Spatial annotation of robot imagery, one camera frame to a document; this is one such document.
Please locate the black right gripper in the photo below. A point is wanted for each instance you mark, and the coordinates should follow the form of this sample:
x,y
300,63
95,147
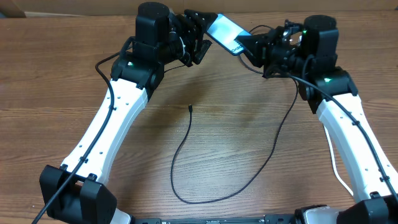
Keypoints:
x,y
257,58

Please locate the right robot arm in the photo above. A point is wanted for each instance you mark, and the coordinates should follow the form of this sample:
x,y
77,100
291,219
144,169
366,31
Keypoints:
x,y
306,53

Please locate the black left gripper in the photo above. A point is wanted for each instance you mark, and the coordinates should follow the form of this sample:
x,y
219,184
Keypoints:
x,y
193,27

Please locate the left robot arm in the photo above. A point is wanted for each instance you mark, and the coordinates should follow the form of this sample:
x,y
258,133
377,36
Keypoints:
x,y
76,191

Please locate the blue screen smartphone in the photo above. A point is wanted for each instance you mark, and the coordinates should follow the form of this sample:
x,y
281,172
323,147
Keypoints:
x,y
224,31

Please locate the brown cardboard backdrop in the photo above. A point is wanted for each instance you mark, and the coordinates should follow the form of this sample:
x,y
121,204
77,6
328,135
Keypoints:
x,y
21,8

